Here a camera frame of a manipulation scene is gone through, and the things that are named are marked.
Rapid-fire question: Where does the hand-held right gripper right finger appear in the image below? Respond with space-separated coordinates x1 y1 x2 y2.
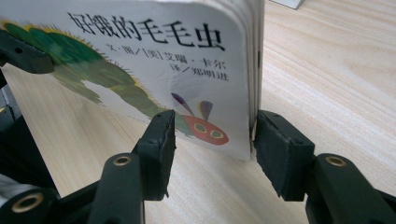
252 109 317 203

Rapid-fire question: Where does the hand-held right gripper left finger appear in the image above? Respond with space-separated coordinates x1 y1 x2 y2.
132 108 177 202

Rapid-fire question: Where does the white caterpillar board book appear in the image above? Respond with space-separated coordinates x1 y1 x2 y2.
0 0 266 162

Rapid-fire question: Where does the white box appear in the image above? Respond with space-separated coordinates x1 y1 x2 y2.
270 0 306 10

